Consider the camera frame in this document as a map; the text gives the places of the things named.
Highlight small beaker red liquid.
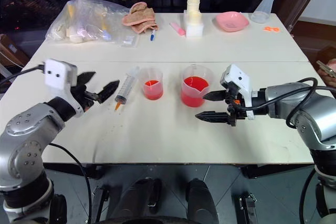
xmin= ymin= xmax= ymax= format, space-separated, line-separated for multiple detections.
xmin=138 ymin=67 xmax=164 ymax=101

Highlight clear plastic bag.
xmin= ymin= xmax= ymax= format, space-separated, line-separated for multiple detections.
xmin=45 ymin=0 xmax=139 ymax=48

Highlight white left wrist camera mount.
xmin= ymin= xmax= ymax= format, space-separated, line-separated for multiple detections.
xmin=43 ymin=58 xmax=85 ymax=119

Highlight dark rounded shape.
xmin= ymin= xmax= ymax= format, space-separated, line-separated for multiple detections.
xmin=185 ymin=178 xmax=220 ymax=224
xmin=118 ymin=178 xmax=162 ymax=224

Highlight large beaker red liquid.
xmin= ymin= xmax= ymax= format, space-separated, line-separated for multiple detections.
xmin=180 ymin=63 xmax=214 ymax=108

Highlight tall cream cylinder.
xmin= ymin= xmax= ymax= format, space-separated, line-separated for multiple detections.
xmin=186 ymin=0 xmax=201 ymax=14

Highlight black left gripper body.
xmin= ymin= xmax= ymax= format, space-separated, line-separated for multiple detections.
xmin=69 ymin=83 xmax=95 ymax=112

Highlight pink marker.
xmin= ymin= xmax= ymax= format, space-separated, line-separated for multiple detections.
xmin=169 ymin=22 xmax=186 ymax=37

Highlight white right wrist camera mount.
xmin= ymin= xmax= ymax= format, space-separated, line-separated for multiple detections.
xmin=219 ymin=63 xmax=257 ymax=121

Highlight silver phone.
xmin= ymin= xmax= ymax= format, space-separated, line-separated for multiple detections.
xmin=316 ymin=60 xmax=336 ymax=78

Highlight pink crumpled towel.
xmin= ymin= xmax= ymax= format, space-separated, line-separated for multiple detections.
xmin=122 ymin=2 xmax=160 ymax=35

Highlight black table frame bar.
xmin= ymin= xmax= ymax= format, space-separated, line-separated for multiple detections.
xmin=240 ymin=165 xmax=316 ymax=180

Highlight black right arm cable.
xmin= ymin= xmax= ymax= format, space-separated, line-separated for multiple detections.
xmin=233 ymin=77 xmax=327 ymax=224

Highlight brown cardboard box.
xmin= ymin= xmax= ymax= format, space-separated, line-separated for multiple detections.
xmin=0 ymin=34 xmax=30 ymax=68

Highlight yellow handled blue brush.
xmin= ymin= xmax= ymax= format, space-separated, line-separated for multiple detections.
xmin=101 ymin=19 xmax=111 ymax=42

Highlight pink square bowl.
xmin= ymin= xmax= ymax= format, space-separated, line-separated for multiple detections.
xmin=215 ymin=11 xmax=249 ymax=33

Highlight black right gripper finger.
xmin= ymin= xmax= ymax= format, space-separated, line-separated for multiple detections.
xmin=203 ymin=90 xmax=227 ymax=102
xmin=195 ymin=111 xmax=230 ymax=123

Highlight black table leg clamp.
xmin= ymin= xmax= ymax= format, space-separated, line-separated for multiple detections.
xmin=91 ymin=185 xmax=110 ymax=220
xmin=238 ymin=194 xmax=257 ymax=224

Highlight clear conical flask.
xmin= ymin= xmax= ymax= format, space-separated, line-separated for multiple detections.
xmin=249 ymin=0 xmax=278 ymax=24

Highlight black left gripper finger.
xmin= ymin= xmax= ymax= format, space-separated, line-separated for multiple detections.
xmin=76 ymin=71 xmax=97 ymax=87
xmin=85 ymin=79 xmax=121 ymax=104

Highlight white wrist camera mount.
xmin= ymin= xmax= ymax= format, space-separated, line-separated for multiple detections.
xmin=219 ymin=63 xmax=257 ymax=121
xmin=43 ymin=58 xmax=85 ymax=119

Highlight clear syringe with orange tip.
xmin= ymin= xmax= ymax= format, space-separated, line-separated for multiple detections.
xmin=114 ymin=66 xmax=141 ymax=112

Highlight person's bare hand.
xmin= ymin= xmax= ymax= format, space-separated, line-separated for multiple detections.
xmin=328 ymin=59 xmax=336 ymax=78

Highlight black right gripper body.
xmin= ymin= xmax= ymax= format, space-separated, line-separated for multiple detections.
xmin=224 ymin=83 xmax=248 ymax=127

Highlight small clear packet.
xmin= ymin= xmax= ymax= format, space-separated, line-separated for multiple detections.
xmin=119 ymin=34 xmax=139 ymax=48

